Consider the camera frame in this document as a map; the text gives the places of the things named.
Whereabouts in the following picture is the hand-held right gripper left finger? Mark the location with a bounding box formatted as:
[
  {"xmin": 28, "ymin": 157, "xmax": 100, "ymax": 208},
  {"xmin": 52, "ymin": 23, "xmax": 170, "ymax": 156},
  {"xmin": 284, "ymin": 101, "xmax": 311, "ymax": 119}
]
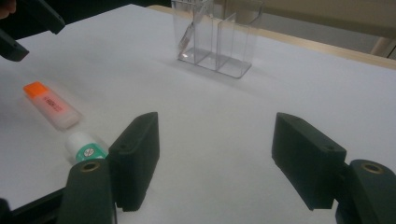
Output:
[{"xmin": 106, "ymin": 111, "xmax": 161, "ymax": 213}]

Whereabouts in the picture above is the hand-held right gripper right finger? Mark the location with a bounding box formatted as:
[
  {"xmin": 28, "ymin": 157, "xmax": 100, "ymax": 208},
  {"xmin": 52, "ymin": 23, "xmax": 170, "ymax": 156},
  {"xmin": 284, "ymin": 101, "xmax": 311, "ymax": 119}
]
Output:
[{"xmin": 271, "ymin": 112, "xmax": 347, "ymax": 212}]

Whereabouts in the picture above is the white green glue stick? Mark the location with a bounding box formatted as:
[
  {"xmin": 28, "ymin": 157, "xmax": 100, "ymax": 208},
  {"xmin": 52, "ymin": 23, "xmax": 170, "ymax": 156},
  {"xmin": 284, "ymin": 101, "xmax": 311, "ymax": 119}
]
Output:
[{"xmin": 64, "ymin": 131, "xmax": 109, "ymax": 165}]

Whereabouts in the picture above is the orange highlighter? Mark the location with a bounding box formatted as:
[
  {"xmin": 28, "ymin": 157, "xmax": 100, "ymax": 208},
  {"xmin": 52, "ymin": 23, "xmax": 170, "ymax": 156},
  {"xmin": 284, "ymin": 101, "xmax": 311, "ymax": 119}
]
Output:
[{"xmin": 22, "ymin": 81, "xmax": 83, "ymax": 131}]

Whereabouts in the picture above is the silver pen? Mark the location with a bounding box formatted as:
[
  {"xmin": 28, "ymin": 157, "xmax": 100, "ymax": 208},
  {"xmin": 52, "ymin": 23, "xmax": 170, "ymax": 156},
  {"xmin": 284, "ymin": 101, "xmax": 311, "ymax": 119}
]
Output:
[{"xmin": 177, "ymin": 3, "xmax": 206, "ymax": 60}]

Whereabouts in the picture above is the clear plastic organizer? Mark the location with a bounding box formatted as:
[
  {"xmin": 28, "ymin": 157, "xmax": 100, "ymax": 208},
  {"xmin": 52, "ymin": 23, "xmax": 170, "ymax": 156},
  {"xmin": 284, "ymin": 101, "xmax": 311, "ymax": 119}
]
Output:
[{"xmin": 170, "ymin": 0, "xmax": 264, "ymax": 79}]

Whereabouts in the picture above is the white board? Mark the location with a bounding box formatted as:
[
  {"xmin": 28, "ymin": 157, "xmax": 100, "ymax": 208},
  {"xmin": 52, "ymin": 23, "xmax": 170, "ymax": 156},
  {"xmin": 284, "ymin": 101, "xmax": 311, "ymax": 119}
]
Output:
[{"xmin": 0, "ymin": 3, "xmax": 396, "ymax": 224}]

